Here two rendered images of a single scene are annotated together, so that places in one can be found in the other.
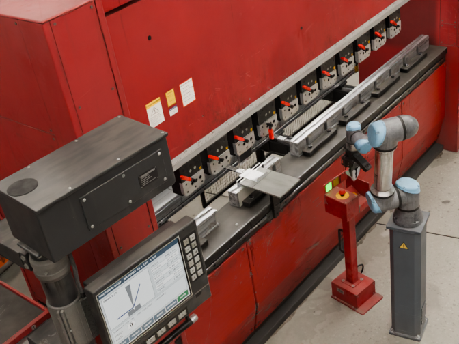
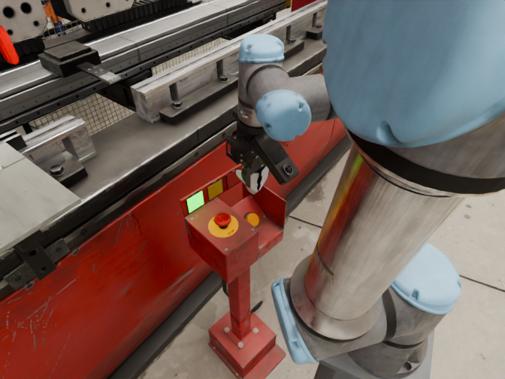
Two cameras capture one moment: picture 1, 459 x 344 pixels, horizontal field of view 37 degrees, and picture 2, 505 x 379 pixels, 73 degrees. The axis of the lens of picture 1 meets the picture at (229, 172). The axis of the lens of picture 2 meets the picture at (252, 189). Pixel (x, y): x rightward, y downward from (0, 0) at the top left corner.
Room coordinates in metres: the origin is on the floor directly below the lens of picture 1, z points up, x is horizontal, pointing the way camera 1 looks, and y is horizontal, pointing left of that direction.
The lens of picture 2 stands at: (2.49, -0.59, 1.41)
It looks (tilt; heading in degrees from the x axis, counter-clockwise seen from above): 44 degrees down; 353
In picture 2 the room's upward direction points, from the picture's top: straight up
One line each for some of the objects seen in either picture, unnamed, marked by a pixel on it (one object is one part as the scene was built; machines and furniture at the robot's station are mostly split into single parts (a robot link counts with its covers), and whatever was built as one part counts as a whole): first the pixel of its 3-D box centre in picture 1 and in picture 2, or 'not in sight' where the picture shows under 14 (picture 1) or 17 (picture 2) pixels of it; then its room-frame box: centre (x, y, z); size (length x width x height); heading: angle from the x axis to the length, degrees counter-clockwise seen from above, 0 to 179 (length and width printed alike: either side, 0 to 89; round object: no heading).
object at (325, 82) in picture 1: (323, 72); not in sight; (3.61, -0.64, 1.26); 0.15 x 0.09 x 0.17; 135
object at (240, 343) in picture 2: (352, 279); (241, 330); (3.06, -0.62, 0.13); 0.10 x 0.10 x 0.01; 37
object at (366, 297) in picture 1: (356, 289); (246, 343); (3.04, -0.64, 0.06); 0.25 x 0.20 x 0.12; 37
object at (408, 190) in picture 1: (406, 192); (404, 288); (2.73, -0.85, 0.94); 0.13 x 0.12 x 0.14; 98
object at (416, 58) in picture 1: (413, 61); not in sight; (4.30, -1.40, 0.89); 0.30 x 0.05 x 0.03; 135
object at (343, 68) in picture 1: (341, 59); not in sight; (3.75, -0.78, 1.26); 0.15 x 0.09 x 0.17; 135
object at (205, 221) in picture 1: (181, 242); not in sight; (2.66, 0.29, 0.92); 0.50 x 0.06 x 0.10; 135
